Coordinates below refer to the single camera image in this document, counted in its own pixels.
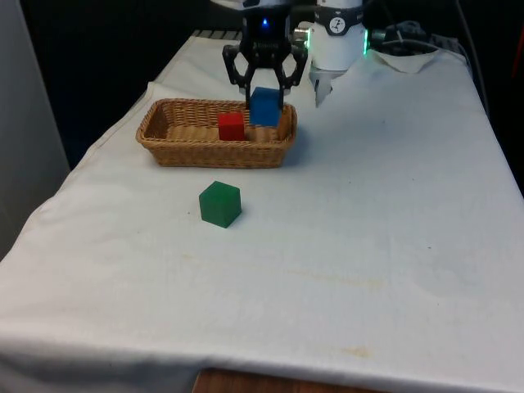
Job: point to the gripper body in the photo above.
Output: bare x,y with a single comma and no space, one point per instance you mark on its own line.
266,37

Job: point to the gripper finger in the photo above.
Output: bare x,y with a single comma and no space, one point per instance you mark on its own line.
292,69
237,69

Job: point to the blue cube block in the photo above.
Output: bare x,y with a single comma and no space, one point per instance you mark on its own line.
265,108

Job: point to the red cube block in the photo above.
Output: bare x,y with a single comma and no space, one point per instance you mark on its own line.
231,127

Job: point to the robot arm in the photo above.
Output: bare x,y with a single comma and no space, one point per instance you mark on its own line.
335,49

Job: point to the wicker basket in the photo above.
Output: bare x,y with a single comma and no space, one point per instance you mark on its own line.
213,153

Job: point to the green cube block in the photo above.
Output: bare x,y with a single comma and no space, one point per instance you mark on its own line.
219,204

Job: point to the pale grey locker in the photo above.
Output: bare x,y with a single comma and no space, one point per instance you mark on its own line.
28,123

